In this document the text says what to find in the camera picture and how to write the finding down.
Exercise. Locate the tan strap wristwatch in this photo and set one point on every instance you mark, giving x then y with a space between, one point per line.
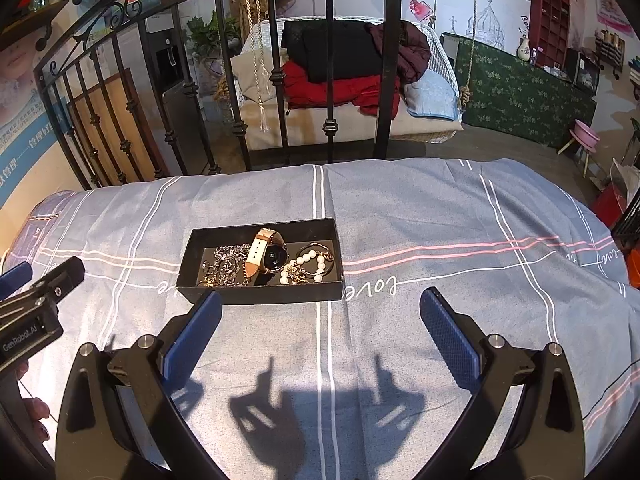
267 253

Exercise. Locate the light blue pillow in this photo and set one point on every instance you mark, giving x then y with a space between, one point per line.
432 96

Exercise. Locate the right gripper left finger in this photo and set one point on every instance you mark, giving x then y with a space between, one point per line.
155 367

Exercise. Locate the pink stool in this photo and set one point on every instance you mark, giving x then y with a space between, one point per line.
583 135

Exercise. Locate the dark maroon garment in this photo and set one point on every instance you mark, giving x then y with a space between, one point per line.
414 52

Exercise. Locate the beige pillow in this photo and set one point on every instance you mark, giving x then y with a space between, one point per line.
252 71

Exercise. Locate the black jewelry tray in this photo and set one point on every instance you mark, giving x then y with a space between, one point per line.
214 260

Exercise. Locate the black folded garment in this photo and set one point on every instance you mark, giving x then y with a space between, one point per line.
349 46

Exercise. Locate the white ceramic vase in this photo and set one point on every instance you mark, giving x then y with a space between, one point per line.
523 50

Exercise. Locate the black iron bed frame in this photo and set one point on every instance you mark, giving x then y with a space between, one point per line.
135 89

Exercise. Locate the blue wall poster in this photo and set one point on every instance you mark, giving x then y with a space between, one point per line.
30 150

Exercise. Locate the left hand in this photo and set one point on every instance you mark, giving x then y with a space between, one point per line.
38 411

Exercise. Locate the red cabinet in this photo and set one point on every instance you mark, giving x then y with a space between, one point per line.
549 24

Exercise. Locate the red blanket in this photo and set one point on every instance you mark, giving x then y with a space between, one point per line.
362 92

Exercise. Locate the green patterned cloth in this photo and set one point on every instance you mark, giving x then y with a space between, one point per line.
513 97

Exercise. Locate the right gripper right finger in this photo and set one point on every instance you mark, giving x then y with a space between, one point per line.
486 370

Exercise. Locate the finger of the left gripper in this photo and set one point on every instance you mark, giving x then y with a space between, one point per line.
61 281
15 279

